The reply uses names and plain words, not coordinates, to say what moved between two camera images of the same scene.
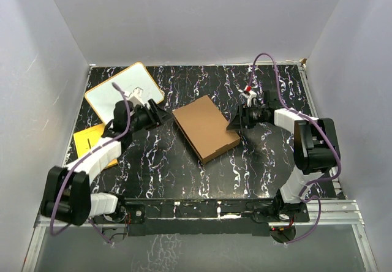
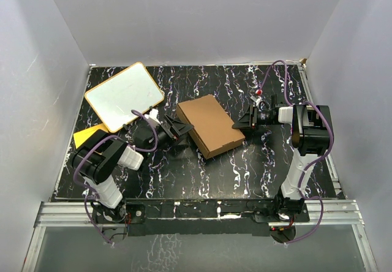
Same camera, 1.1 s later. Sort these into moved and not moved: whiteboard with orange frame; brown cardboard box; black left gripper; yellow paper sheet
Moved: brown cardboard box; black left gripper
Not moved: yellow paper sheet; whiteboard with orange frame
